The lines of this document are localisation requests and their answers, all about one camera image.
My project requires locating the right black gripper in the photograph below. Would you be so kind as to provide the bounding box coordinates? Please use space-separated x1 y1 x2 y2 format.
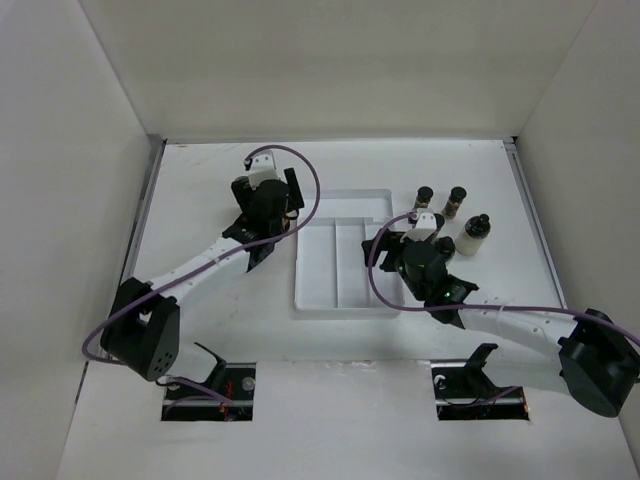
361 228 427 301

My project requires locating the dark spice bottle black cap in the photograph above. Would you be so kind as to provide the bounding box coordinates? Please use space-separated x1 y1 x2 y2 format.
412 185 434 211

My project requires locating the white powder bottle black cap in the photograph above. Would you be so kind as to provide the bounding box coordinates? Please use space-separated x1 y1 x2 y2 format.
454 214 491 256

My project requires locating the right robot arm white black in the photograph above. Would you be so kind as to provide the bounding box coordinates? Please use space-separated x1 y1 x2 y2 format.
361 229 639 418

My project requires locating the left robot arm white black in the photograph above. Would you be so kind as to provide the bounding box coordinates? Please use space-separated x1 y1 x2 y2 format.
100 168 304 399

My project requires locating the white compartment tray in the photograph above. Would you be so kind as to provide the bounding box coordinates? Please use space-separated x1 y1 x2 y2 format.
294 189 400 320

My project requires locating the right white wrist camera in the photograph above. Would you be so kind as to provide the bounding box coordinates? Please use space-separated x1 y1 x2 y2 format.
404 209 438 241

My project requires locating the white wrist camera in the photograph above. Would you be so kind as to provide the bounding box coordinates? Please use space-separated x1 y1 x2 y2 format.
244 149 279 190
404 209 438 241

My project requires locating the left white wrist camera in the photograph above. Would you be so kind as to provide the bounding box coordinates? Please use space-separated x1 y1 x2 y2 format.
244 149 279 190

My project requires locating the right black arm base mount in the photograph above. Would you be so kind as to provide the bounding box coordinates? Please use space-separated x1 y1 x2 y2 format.
430 343 529 421

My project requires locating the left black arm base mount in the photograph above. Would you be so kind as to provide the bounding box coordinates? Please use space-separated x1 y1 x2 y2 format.
156 342 257 422

